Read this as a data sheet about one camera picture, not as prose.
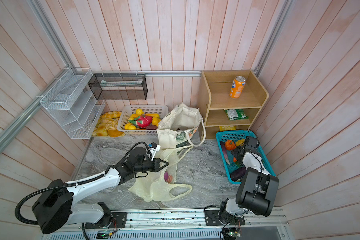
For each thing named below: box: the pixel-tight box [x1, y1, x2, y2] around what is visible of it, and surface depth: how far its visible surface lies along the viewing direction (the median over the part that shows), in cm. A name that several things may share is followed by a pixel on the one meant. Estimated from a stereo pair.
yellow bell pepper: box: [235, 139, 245, 147], surface depth 100 cm
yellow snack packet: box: [218, 125, 237, 131], surface depth 109 cm
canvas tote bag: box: [157, 103, 206, 150], surface depth 90 cm
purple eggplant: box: [230, 165, 246, 182], surface depth 87 cm
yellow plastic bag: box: [128, 145, 194, 203], surface depth 77 cm
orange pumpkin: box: [225, 140, 236, 151], surface depth 99 cm
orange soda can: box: [228, 75, 246, 99], surface depth 81 cm
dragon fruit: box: [128, 115, 153, 128], surface depth 108 cm
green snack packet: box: [224, 108, 250, 121], surface depth 96 cm
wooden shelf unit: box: [197, 69, 269, 140], surface depth 90 cm
